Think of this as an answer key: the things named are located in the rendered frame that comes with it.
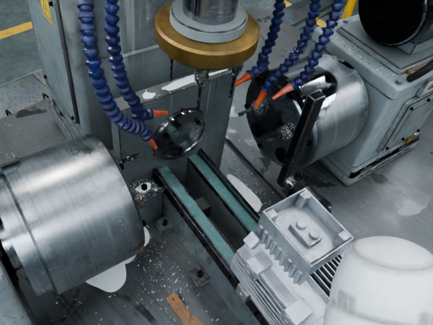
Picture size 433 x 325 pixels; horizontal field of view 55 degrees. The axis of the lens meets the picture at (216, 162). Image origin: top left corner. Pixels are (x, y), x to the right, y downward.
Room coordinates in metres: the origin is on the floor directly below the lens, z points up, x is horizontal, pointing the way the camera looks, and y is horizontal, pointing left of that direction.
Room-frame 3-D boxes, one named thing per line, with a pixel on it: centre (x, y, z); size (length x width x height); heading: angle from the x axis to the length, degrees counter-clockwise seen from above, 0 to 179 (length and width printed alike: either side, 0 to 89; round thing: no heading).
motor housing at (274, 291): (0.38, -0.19, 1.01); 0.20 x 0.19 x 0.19; 43
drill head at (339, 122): (0.84, -0.21, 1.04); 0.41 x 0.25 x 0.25; 133
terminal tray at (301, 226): (0.40, -0.17, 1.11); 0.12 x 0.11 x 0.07; 43
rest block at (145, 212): (0.59, 0.16, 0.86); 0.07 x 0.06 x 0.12; 133
